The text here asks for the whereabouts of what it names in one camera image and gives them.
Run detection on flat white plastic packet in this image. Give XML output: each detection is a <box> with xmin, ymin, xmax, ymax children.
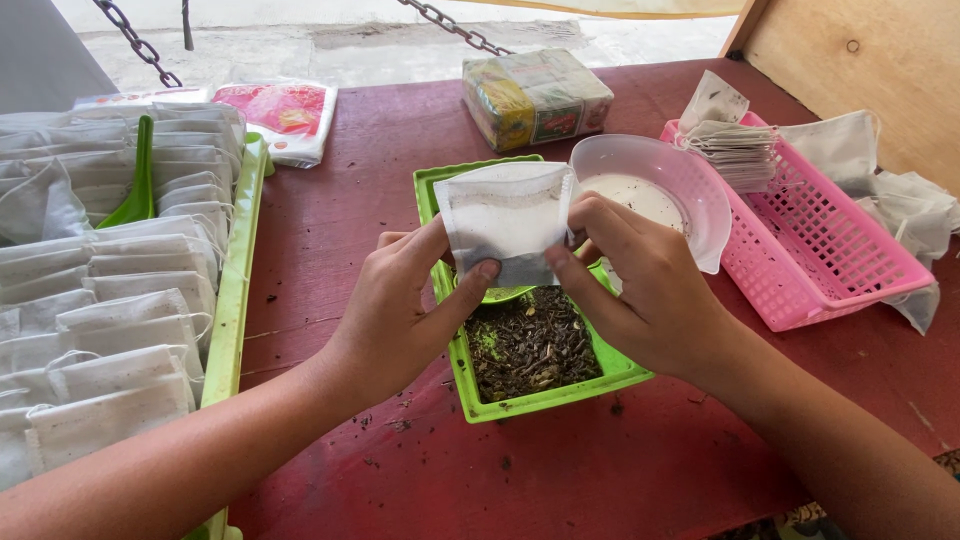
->
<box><xmin>72</xmin><ymin>86</ymin><xmax>216</xmax><ymax>111</ymax></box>

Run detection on white part-filled tea bag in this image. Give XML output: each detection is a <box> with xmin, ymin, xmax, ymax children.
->
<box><xmin>432</xmin><ymin>160</ymin><xmax>578</xmax><ymax>291</ymax></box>

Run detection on translucent white plastic bowl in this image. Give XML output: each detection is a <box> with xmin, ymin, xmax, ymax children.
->
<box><xmin>567</xmin><ymin>132</ymin><xmax>734</xmax><ymax>276</ymax></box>

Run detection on large green plastic tray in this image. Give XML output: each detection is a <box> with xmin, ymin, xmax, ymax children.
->
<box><xmin>182</xmin><ymin>131</ymin><xmax>273</xmax><ymax>540</ymax></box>

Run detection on small green plastic tray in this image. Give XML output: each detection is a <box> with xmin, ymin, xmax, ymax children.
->
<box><xmin>412</xmin><ymin>153</ymin><xmax>656</xmax><ymax>426</ymax></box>

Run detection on stack of empty tea bags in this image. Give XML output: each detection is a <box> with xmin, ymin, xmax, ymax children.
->
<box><xmin>672</xmin><ymin>69</ymin><xmax>782</xmax><ymax>195</ymax></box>

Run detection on green plastic scoop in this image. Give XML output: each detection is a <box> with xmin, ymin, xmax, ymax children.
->
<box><xmin>94</xmin><ymin>114</ymin><xmax>157</xmax><ymax>231</ymax></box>

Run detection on small green plastic spoon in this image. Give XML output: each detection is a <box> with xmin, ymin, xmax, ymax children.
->
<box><xmin>453</xmin><ymin>273</ymin><xmax>538</xmax><ymax>306</ymax></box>

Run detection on heap of loose tea leaves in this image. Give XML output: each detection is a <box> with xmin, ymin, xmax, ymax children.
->
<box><xmin>462</xmin><ymin>284</ymin><xmax>606</xmax><ymax>405</ymax></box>

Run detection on rows of filled tea bags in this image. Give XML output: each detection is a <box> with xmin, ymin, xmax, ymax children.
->
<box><xmin>0</xmin><ymin>102</ymin><xmax>249</xmax><ymax>493</ymax></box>

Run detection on person's right hand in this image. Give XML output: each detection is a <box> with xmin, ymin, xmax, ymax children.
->
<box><xmin>543</xmin><ymin>190</ymin><xmax>742</xmax><ymax>385</ymax></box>

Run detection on pink plastic basket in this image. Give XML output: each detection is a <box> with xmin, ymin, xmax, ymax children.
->
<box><xmin>659</xmin><ymin>110</ymin><xmax>938</xmax><ymax>334</ymax></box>

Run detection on wooden board panel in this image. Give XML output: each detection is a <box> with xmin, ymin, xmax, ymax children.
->
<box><xmin>718</xmin><ymin>0</ymin><xmax>960</xmax><ymax>198</ymax></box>

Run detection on dark metal chain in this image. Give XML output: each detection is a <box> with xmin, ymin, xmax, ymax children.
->
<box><xmin>90</xmin><ymin>0</ymin><xmax>184</xmax><ymax>90</ymax></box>
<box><xmin>395</xmin><ymin>0</ymin><xmax>516</xmax><ymax>58</ymax></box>

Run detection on wrapped block of tea packets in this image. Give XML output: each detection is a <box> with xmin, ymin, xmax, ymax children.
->
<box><xmin>461</xmin><ymin>47</ymin><xmax>616</xmax><ymax>154</ymax></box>

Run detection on person's left hand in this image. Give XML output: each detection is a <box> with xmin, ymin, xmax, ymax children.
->
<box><xmin>322</xmin><ymin>215</ymin><xmax>502</xmax><ymax>408</ymax></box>

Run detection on red and white plastic packet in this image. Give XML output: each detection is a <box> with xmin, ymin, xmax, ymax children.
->
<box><xmin>210</xmin><ymin>78</ymin><xmax>339</xmax><ymax>170</ymax></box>

